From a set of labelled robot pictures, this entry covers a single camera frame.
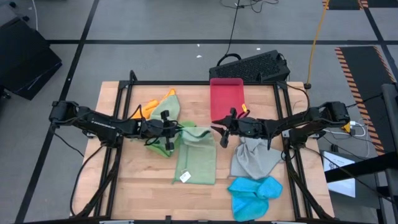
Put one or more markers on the large black case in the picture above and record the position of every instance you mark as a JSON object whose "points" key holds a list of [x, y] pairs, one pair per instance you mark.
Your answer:
{"points": [[25, 59]]}

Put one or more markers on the black metal table frame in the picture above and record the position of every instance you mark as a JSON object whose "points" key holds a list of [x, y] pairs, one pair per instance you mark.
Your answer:
{"points": [[186, 82]]}

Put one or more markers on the orange microfiber towel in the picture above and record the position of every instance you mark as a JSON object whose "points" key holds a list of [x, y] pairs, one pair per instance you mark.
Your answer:
{"points": [[149, 107]]}

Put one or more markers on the black table-edge bracket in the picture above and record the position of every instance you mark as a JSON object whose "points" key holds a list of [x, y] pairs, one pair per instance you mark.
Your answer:
{"points": [[168, 218]]}

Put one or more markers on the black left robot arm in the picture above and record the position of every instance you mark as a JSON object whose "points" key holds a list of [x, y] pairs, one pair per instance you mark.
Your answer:
{"points": [[99, 123]]}

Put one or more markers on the silver base bracket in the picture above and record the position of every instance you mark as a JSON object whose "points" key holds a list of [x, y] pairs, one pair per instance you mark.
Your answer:
{"points": [[317, 134], [90, 134]]}

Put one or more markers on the blue microfiber towel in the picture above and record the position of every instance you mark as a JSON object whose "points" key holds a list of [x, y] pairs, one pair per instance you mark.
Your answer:
{"points": [[248, 199]]}

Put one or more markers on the black stand beam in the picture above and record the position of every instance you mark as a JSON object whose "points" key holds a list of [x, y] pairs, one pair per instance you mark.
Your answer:
{"points": [[390, 124]]}

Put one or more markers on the pale green microfiber towel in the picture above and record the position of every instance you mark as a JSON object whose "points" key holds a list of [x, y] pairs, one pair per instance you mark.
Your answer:
{"points": [[171, 107]]}

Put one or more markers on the red plastic tray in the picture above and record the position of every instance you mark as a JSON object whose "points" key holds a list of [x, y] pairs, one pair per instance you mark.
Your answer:
{"points": [[227, 96]]}

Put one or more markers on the black perforated computer case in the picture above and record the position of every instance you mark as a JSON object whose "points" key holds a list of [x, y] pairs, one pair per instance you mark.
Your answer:
{"points": [[248, 67]]}

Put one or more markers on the short white bar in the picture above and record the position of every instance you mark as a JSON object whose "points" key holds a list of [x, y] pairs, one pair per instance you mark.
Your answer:
{"points": [[116, 222]]}

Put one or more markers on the grey microfiber towel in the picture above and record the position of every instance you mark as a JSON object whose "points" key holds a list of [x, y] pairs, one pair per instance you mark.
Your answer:
{"points": [[255, 158]]}

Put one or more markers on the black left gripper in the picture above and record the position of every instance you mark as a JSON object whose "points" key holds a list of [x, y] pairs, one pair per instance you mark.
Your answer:
{"points": [[154, 129]]}

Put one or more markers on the yellow plug connector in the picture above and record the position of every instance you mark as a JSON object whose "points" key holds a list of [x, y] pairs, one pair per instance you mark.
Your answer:
{"points": [[346, 127]]}

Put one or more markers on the pale green tagged towel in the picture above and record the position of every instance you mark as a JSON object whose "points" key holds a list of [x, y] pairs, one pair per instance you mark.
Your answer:
{"points": [[199, 155]]}

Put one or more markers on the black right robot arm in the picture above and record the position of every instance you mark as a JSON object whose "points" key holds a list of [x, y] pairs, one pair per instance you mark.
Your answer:
{"points": [[304, 119]]}

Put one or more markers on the white printed sheet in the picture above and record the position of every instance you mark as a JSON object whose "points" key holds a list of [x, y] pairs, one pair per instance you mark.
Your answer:
{"points": [[342, 186]]}

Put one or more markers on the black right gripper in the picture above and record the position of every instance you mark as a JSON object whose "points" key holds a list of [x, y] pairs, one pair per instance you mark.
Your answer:
{"points": [[247, 128]]}

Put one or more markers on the white paper tag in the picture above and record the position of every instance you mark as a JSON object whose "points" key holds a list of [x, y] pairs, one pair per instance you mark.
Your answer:
{"points": [[185, 176]]}

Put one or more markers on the hazard-striped black floor mat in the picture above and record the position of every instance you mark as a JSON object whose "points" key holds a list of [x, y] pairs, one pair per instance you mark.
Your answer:
{"points": [[345, 3], [363, 77]]}

